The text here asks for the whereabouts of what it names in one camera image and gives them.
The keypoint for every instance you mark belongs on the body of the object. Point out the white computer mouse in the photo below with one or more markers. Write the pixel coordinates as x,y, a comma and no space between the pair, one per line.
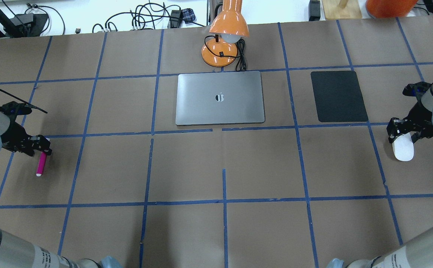
403,148

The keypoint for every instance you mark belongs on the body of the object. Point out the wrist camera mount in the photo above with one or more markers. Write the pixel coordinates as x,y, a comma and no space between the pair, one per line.
416,89
15,108

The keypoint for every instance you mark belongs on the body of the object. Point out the orange desk lamp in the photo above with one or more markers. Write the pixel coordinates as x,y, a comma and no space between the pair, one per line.
225,44

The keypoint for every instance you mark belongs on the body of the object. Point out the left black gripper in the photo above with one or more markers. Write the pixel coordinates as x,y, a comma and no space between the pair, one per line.
14,134

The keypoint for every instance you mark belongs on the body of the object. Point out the pink marker pen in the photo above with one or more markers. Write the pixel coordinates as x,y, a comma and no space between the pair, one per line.
41,164

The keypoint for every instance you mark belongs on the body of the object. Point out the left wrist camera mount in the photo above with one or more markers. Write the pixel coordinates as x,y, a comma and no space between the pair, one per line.
15,108

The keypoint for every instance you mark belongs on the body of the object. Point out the black power adapter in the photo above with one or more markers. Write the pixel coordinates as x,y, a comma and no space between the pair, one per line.
175,19

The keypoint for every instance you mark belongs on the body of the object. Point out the black mousepad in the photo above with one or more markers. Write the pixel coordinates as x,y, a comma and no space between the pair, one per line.
338,96

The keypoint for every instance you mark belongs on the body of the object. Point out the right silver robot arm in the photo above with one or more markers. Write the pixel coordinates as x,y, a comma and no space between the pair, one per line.
426,100

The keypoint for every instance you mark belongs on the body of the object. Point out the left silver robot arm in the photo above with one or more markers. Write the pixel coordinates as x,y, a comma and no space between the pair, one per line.
6,120

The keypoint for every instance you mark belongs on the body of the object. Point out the silver closed laptop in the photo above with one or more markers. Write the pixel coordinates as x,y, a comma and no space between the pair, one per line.
220,98

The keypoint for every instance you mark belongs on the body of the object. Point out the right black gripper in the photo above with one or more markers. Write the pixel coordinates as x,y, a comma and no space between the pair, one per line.
421,114

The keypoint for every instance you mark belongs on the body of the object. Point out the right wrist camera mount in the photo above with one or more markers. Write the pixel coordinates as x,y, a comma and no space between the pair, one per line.
416,89

